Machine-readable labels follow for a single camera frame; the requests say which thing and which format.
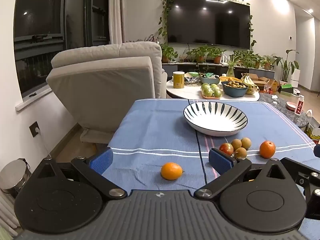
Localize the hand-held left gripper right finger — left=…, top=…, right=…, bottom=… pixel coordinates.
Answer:
left=194, top=148, right=288, bottom=201

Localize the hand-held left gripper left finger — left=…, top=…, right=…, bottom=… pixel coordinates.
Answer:
left=35, top=147, right=127, bottom=201

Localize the red plum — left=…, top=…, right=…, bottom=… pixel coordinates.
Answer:
left=219, top=142, right=234, bottom=156

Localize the striped white bowl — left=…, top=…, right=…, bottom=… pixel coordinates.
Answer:
left=183, top=102, right=248, bottom=137

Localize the orange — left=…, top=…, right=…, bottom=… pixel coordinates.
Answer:
left=259, top=140, right=276, bottom=159
left=161, top=162, right=185, bottom=181

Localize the paper bag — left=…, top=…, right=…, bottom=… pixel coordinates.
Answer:
left=304, top=109, right=320, bottom=141

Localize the white bottle with red label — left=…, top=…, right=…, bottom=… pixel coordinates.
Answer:
left=294, top=95, right=306, bottom=116

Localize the grey speckled table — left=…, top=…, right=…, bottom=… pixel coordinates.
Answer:
left=259, top=92, right=313, bottom=131

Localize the blue striped tablecloth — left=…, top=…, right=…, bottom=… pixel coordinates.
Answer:
left=107, top=98, right=320, bottom=240

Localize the green box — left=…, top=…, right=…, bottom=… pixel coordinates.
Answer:
left=280, top=84, right=294, bottom=96

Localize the beige recliner sofa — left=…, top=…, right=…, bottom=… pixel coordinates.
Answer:
left=46, top=41, right=168, bottom=145

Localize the blue basin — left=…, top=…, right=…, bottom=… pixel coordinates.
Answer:
left=221, top=81, right=249, bottom=98

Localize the pack of green apples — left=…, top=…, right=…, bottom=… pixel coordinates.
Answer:
left=201, top=83, right=223, bottom=100

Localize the round white coffee table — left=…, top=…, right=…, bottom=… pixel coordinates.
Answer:
left=166, top=78, right=260, bottom=102

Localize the pile of longans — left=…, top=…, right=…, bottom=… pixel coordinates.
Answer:
left=224, top=81, right=247, bottom=89

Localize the white air purifier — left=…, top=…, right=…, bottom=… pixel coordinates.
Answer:
left=290, top=68, right=301, bottom=85

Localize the teal snack bowl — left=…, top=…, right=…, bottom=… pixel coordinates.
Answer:
left=199, top=75, right=220, bottom=85

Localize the orange basket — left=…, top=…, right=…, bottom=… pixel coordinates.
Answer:
left=219, top=76, right=241, bottom=83

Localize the bunch of bananas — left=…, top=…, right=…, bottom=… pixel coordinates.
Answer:
left=240, top=73, right=260, bottom=95

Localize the steel trash can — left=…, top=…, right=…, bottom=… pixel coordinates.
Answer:
left=0, top=158, right=32, bottom=197

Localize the yellow canister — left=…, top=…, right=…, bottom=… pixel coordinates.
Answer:
left=173, top=71, right=186, bottom=89

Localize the tall leafy floor plant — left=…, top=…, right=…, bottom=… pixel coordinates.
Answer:
left=272, top=49, right=300, bottom=83

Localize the spider plant in glass vase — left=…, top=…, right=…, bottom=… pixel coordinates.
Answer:
left=224, top=55, right=245, bottom=78

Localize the potted green plant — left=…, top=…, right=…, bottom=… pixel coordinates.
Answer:
left=262, top=55, right=276, bottom=71
left=250, top=54, right=265, bottom=69
left=232, top=50, right=253, bottom=68

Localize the potted pothos plant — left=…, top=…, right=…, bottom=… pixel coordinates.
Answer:
left=161, top=44, right=179, bottom=64
left=206, top=46, right=225, bottom=65
left=186, top=45, right=209, bottom=64

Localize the black television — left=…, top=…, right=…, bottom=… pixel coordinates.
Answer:
left=166, top=0, right=251, bottom=50

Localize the white curtain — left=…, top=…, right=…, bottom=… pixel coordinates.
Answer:
left=109, top=0, right=127, bottom=46

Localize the dark window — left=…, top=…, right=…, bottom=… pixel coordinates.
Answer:
left=14, top=0, right=110, bottom=99

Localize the white cable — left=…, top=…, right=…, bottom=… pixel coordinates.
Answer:
left=37, top=129, right=50, bottom=157

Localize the black wall socket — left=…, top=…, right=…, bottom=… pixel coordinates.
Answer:
left=29, top=121, right=42, bottom=138

